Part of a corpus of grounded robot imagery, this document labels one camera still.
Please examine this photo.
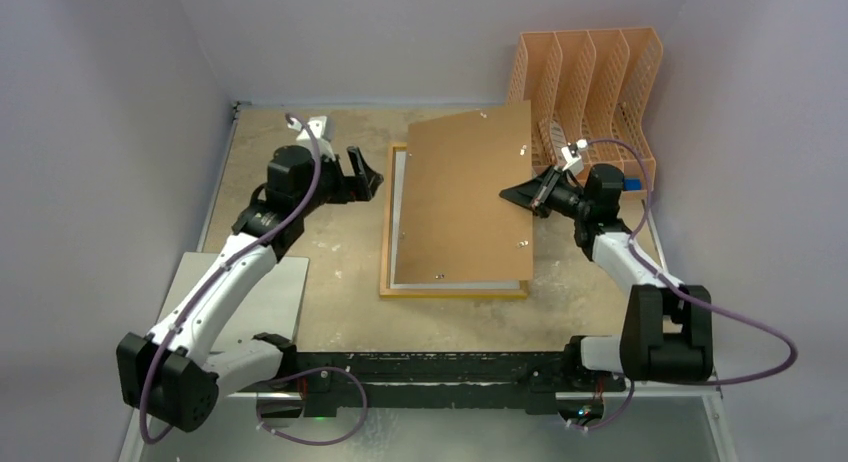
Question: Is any yellow wooden picture frame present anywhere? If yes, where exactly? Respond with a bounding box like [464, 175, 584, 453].
[378, 142, 531, 300]

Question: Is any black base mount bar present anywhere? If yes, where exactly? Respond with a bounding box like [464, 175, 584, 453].
[254, 350, 625, 417]

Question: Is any blue small object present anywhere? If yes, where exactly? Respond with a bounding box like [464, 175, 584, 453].
[623, 178, 643, 192]

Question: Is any building and sky photo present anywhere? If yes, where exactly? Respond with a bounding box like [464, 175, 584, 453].
[388, 150, 521, 291]

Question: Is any white label card in organizer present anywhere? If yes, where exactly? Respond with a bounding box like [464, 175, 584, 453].
[539, 119, 568, 153]

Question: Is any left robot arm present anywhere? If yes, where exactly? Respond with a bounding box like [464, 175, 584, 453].
[116, 145, 383, 432]

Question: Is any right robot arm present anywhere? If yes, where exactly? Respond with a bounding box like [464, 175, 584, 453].
[499, 164, 713, 389]

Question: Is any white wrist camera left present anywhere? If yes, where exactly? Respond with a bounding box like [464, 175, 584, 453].
[288, 116, 335, 157]

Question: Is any orange plastic file organizer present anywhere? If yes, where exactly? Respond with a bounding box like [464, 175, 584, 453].
[506, 27, 663, 200]

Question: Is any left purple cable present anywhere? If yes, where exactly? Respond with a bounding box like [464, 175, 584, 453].
[137, 114, 368, 447]

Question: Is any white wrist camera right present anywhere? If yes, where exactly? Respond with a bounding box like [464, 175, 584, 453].
[558, 139, 588, 176]

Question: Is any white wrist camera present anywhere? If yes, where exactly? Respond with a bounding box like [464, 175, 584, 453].
[288, 116, 335, 157]
[558, 139, 588, 176]

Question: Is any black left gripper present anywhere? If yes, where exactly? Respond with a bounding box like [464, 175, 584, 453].
[296, 147, 381, 216]

